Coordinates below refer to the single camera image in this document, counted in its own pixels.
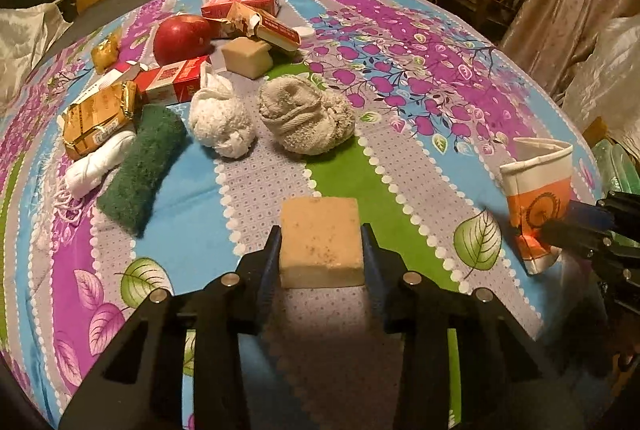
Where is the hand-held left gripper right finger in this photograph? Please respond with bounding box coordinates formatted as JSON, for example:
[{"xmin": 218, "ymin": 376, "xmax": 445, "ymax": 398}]
[{"xmin": 361, "ymin": 224, "xmax": 586, "ymax": 430}]

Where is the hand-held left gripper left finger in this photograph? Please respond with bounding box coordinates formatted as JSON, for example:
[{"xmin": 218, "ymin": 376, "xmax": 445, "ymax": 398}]
[{"xmin": 59, "ymin": 225, "xmax": 284, "ymax": 430}]

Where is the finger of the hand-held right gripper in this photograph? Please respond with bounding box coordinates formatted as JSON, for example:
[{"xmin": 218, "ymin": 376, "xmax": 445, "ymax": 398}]
[
  {"xmin": 567, "ymin": 201, "xmax": 617, "ymax": 231},
  {"xmin": 541, "ymin": 220, "xmax": 618, "ymax": 261}
]

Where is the yellow sponge block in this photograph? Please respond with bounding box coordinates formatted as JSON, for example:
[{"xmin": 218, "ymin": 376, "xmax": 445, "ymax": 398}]
[{"xmin": 279, "ymin": 197, "xmax": 364, "ymax": 289}]

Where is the trash bin with green liner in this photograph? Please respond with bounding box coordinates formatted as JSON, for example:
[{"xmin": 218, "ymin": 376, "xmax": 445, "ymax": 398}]
[{"xmin": 592, "ymin": 135, "xmax": 640, "ymax": 211}]

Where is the orange and white paper cup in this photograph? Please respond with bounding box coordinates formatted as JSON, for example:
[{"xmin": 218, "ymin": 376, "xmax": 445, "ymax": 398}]
[{"xmin": 500, "ymin": 137, "xmax": 574, "ymax": 275}]

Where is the beige knitted towel ball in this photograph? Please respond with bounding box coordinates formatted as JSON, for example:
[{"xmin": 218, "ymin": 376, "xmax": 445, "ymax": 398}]
[{"xmin": 257, "ymin": 74, "xmax": 357, "ymax": 157}]

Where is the white cloth ball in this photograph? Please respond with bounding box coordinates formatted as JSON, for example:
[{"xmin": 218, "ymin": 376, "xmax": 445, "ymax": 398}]
[{"xmin": 189, "ymin": 62, "xmax": 257, "ymax": 159}]

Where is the torn cardboard box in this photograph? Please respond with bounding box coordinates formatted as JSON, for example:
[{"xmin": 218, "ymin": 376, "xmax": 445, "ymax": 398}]
[{"xmin": 222, "ymin": 1, "xmax": 302, "ymax": 55}]

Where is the gold snack packet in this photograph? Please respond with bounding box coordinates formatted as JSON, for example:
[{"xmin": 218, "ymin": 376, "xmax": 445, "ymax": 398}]
[{"xmin": 61, "ymin": 80, "xmax": 138, "ymax": 161}]

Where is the white and red box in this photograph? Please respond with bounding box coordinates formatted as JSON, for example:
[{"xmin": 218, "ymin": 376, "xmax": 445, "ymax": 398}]
[{"xmin": 70, "ymin": 62, "xmax": 143, "ymax": 111}]

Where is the wooden stool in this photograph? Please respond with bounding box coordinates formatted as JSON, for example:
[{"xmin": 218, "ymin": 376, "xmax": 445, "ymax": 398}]
[{"xmin": 582, "ymin": 117, "xmax": 608, "ymax": 145}]

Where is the white satin cloth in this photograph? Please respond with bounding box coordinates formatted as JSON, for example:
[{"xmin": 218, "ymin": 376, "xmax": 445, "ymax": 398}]
[
  {"xmin": 0, "ymin": 2, "xmax": 73, "ymax": 111},
  {"xmin": 560, "ymin": 14, "xmax": 640, "ymax": 135}
]

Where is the green scouring pad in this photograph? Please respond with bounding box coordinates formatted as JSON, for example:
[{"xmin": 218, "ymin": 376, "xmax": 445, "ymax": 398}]
[{"xmin": 96, "ymin": 104, "xmax": 188, "ymax": 238}]

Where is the white fringed cloth roll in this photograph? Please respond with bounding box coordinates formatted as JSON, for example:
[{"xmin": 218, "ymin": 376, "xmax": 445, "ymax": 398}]
[{"xmin": 52, "ymin": 130, "xmax": 138, "ymax": 223}]

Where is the beige soap cube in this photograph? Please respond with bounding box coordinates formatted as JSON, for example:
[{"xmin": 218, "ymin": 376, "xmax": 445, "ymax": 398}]
[{"xmin": 221, "ymin": 37, "xmax": 275, "ymax": 78}]

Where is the floral purple bed sheet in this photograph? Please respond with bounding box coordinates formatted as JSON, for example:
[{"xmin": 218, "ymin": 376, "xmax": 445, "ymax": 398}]
[{"xmin": 0, "ymin": 0, "xmax": 603, "ymax": 430}]

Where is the red cigarette box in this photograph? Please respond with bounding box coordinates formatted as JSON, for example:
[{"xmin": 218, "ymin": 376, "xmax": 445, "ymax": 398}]
[{"xmin": 134, "ymin": 56, "xmax": 211, "ymax": 104}]

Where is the patterned beige curtain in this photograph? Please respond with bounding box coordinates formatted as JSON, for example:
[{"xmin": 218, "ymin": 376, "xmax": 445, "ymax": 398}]
[{"xmin": 480, "ymin": 0, "xmax": 626, "ymax": 100}]

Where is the red apple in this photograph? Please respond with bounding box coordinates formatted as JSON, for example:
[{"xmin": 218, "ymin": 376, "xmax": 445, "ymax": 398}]
[{"xmin": 152, "ymin": 14, "xmax": 213, "ymax": 66}]

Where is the small yellow packet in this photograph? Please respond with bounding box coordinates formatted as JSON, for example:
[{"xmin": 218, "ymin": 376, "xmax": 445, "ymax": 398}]
[{"xmin": 91, "ymin": 28, "xmax": 123, "ymax": 74}]

